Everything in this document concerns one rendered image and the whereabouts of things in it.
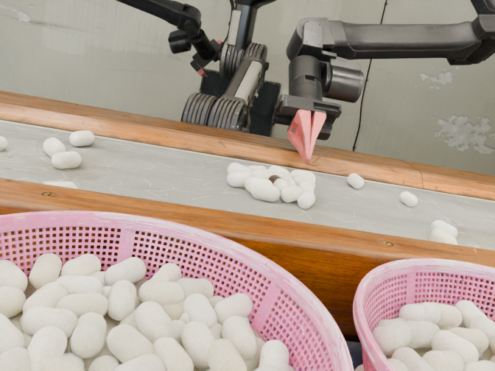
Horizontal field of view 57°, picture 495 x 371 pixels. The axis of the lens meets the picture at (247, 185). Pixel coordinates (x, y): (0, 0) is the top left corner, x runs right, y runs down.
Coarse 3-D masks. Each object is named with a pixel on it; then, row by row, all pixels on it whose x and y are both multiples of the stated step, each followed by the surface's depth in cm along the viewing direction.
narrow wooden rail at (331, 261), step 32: (0, 192) 37; (32, 192) 38; (64, 192) 39; (96, 192) 41; (192, 224) 38; (224, 224) 39; (256, 224) 41; (288, 224) 42; (0, 256) 37; (192, 256) 38; (288, 256) 39; (320, 256) 39; (352, 256) 40; (384, 256) 40; (416, 256) 41; (448, 256) 42; (480, 256) 44; (320, 288) 40; (352, 288) 41; (352, 320) 42
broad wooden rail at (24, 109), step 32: (0, 96) 72; (32, 96) 77; (64, 128) 69; (96, 128) 70; (128, 128) 71; (160, 128) 73; (192, 128) 77; (256, 160) 73; (288, 160) 75; (320, 160) 76; (352, 160) 77; (384, 160) 82; (448, 192) 78; (480, 192) 80
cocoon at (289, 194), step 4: (284, 188) 56; (288, 188) 56; (292, 188) 56; (296, 188) 57; (300, 188) 57; (284, 192) 56; (288, 192) 56; (292, 192) 56; (296, 192) 56; (300, 192) 57; (284, 196) 56; (288, 196) 55; (292, 196) 56; (296, 196) 56; (284, 200) 56; (288, 200) 56; (292, 200) 56; (296, 200) 57
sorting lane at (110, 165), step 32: (0, 128) 64; (32, 128) 67; (0, 160) 51; (32, 160) 53; (96, 160) 58; (128, 160) 61; (160, 160) 64; (192, 160) 67; (224, 160) 70; (128, 192) 49; (160, 192) 51; (192, 192) 53; (224, 192) 56; (320, 192) 64; (352, 192) 67; (384, 192) 71; (416, 192) 75; (320, 224) 52; (352, 224) 54; (384, 224) 56; (416, 224) 58; (480, 224) 64
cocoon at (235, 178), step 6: (228, 174) 58; (234, 174) 57; (240, 174) 58; (246, 174) 58; (252, 174) 59; (228, 180) 58; (234, 180) 57; (240, 180) 58; (234, 186) 58; (240, 186) 58
